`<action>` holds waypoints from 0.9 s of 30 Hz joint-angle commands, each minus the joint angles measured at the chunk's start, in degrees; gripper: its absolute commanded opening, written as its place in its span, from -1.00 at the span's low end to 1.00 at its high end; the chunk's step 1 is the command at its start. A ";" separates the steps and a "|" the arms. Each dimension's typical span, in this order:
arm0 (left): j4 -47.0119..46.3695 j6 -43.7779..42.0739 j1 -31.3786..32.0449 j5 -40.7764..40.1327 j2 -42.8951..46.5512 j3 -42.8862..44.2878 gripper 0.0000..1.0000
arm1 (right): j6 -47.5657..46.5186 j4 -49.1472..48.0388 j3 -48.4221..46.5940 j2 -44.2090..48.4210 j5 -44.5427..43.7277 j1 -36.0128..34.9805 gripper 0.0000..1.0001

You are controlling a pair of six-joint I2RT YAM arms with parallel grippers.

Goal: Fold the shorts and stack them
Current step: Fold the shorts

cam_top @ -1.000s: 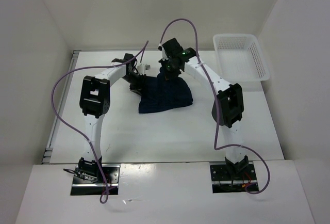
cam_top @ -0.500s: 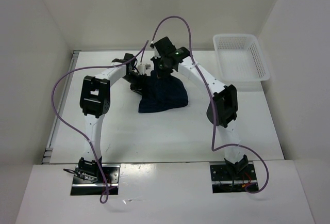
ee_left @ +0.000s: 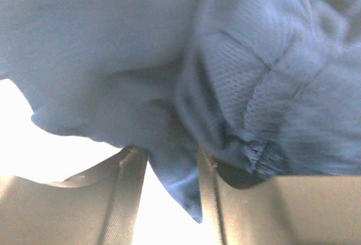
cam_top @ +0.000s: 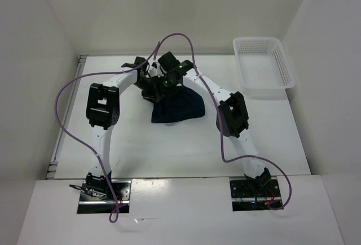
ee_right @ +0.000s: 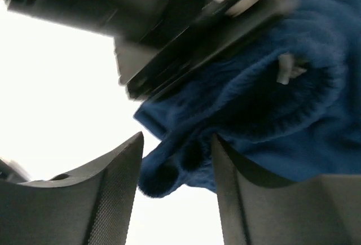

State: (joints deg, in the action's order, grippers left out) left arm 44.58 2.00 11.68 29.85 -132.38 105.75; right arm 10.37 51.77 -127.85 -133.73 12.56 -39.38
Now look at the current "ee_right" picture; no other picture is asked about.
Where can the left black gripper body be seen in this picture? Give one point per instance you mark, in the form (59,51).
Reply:
(159,44)

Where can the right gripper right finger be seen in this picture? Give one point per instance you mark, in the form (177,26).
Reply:
(257,206)

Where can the navy blue shorts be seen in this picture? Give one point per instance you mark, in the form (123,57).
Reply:
(290,102)

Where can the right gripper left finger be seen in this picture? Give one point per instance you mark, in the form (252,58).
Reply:
(91,204)

